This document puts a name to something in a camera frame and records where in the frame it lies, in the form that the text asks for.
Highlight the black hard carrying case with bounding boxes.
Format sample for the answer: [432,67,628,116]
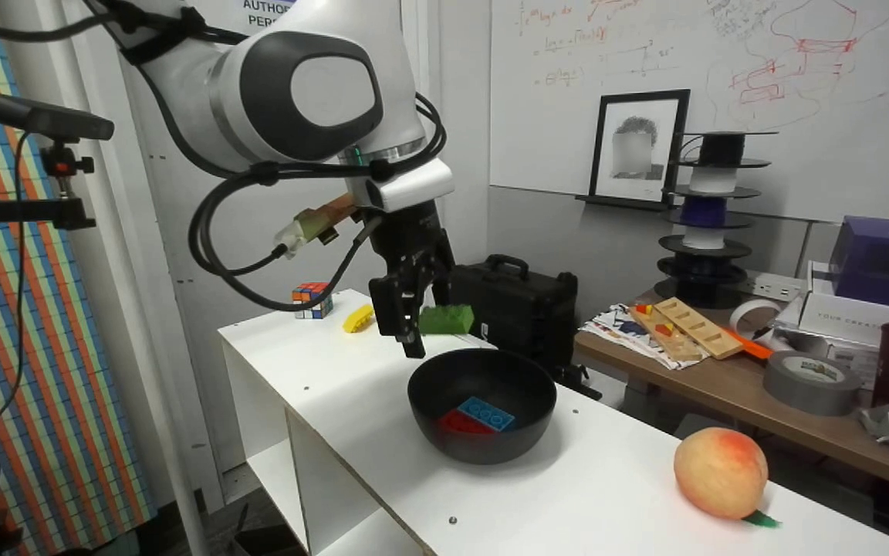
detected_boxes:
[432,251,584,376]

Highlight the toy peach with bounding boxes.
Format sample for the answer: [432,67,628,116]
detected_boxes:
[669,423,784,534]

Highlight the stack of filament spools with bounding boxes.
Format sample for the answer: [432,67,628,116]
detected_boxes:
[650,127,784,311]

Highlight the purple box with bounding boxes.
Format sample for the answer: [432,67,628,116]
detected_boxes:
[829,213,889,317]

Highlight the white tape roll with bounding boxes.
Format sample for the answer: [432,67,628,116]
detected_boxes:
[725,295,790,341]

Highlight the black bowl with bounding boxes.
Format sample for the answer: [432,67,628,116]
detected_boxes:
[404,344,562,470]

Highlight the colourful striped cloth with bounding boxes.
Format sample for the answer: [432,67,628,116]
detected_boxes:
[0,0,177,556]

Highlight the orange tool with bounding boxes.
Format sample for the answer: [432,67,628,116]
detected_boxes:
[725,328,781,366]

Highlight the grey duct tape roll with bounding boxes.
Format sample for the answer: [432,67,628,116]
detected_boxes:
[759,348,866,421]

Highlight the black framed portrait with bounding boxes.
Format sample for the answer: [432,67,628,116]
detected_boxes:
[586,87,694,217]

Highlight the wooden puzzle board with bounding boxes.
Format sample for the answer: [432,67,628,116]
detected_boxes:
[628,292,748,366]

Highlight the whiteboard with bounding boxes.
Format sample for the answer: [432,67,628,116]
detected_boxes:
[484,0,889,226]

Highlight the Rubik's cube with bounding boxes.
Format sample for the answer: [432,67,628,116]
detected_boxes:
[289,277,335,321]

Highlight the printed papers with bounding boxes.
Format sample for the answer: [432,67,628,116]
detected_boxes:
[577,299,711,374]

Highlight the blue Lego brick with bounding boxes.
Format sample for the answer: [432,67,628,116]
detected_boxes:
[455,396,521,436]

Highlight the black camera on stand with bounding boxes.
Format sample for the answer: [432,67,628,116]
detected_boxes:
[0,91,119,234]

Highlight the white cardboard box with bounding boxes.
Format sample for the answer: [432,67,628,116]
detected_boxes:
[773,268,889,356]

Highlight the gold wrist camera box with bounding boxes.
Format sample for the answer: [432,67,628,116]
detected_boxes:
[272,195,361,259]

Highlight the white shelf unit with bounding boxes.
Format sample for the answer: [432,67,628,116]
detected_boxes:
[215,286,889,556]

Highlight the yellow Lego brick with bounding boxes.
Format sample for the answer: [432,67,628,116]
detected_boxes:
[340,299,376,336]

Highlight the wooden desk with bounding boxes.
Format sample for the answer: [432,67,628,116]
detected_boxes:
[570,292,889,506]

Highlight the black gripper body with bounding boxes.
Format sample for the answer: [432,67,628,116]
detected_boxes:
[361,200,461,295]

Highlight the red Lego brick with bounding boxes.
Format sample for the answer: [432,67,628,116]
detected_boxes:
[434,408,494,443]

